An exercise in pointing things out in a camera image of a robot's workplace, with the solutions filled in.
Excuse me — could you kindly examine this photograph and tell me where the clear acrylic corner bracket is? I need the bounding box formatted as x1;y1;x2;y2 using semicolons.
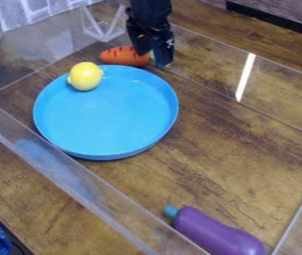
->
80;5;127;42

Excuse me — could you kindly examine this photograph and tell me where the clear acrylic enclosure wall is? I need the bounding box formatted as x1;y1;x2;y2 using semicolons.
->
0;0;302;255

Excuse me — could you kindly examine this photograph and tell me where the blue round tray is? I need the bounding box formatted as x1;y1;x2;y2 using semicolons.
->
33;65;179;160

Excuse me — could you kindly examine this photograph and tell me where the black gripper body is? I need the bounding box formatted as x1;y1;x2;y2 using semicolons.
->
127;0;173;38

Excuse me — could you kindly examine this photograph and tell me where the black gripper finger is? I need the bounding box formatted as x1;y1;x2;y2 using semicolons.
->
151;31;174;68
127;23;151;56

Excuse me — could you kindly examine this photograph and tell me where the white patterned curtain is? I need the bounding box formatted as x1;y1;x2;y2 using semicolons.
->
0;0;104;39

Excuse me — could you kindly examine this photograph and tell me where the yellow toy lemon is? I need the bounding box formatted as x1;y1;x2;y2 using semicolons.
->
67;62;104;91

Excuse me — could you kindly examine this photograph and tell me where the purple toy eggplant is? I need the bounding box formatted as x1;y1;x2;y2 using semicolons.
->
163;205;267;255

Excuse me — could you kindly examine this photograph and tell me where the orange toy carrot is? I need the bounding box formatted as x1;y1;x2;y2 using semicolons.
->
99;45;155;67

